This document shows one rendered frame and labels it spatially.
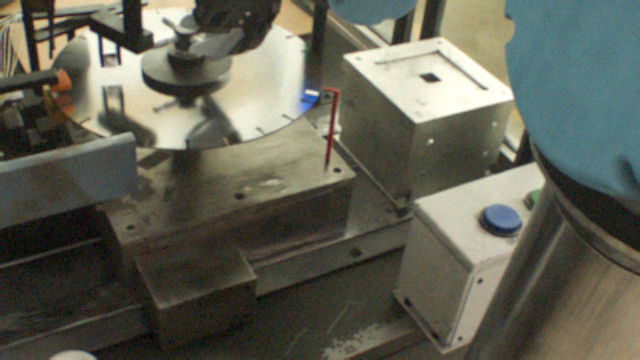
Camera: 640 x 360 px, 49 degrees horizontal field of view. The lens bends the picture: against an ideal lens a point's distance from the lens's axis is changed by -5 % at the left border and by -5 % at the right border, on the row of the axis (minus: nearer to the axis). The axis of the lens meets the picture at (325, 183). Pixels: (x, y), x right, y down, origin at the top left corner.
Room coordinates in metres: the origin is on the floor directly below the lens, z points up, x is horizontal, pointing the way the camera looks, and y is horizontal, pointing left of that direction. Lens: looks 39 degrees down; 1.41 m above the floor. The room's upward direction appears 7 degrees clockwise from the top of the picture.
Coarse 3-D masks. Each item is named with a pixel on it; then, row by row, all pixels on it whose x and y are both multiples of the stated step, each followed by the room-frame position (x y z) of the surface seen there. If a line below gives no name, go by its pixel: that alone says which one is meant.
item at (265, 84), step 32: (160, 32) 0.83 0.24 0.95; (288, 32) 0.87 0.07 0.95; (64, 64) 0.73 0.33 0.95; (96, 64) 0.74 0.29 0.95; (128, 64) 0.75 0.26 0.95; (256, 64) 0.78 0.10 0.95; (288, 64) 0.79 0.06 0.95; (64, 96) 0.66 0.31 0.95; (96, 96) 0.67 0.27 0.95; (128, 96) 0.68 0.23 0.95; (160, 96) 0.68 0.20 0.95; (192, 96) 0.69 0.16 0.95; (224, 96) 0.70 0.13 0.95; (256, 96) 0.71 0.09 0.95; (288, 96) 0.72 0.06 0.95; (96, 128) 0.61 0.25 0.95; (128, 128) 0.62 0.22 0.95; (160, 128) 0.62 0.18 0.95; (192, 128) 0.63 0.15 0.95; (224, 128) 0.64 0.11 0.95; (256, 128) 0.65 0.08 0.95
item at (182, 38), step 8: (168, 24) 0.77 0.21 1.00; (176, 24) 0.77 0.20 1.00; (176, 32) 0.74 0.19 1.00; (184, 32) 0.74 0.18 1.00; (192, 32) 0.74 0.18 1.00; (160, 40) 0.72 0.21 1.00; (168, 40) 0.73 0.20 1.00; (176, 40) 0.74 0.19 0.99; (184, 40) 0.74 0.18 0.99; (192, 40) 0.74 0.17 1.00; (200, 40) 0.73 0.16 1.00; (176, 48) 0.74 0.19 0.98; (184, 48) 0.74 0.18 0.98
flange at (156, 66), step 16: (160, 48) 0.77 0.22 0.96; (144, 64) 0.73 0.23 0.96; (160, 64) 0.73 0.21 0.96; (176, 64) 0.73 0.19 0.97; (192, 64) 0.73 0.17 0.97; (208, 64) 0.75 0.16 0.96; (224, 64) 0.75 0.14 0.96; (160, 80) 0.70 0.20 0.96; (176, 80) 0.71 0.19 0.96; (192, 80) 0.71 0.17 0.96; (208, 80) 0.71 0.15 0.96; (224, 80) 0.73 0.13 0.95
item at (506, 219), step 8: (488, 208) 0.61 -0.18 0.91; (496, 208) 0.61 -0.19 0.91; (504, 208) 0.62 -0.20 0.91; (512, 208) 0.62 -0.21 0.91; (488, 216) 0.60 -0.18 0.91; (496, 216) 0.60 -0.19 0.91; (504, 216) 0.60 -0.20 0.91; (512, 216) 0.60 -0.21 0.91; (488, 224) 0.59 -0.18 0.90; (496, 224) 0.59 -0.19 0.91; (504, 224) 0.59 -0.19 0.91; (512, 224) 0.59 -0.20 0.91; (504, 232) 0.58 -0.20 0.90
